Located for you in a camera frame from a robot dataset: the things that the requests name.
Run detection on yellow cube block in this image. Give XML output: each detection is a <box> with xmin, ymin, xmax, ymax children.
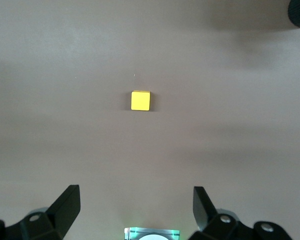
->
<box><xmin>130</xmin><ymin>89</ymin><xmax>152</xmax><ymax>112</ymax></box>

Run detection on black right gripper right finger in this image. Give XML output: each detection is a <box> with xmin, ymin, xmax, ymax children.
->
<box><xmin>192</xmin><ymin>185</ymin><xmax>294</xmax><ymax>240</ymax></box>

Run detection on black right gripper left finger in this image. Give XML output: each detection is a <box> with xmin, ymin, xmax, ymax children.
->
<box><xmin>0</xmin><ymin>184</ymin><xmax>81</xmax><ymax>240</ymax></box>

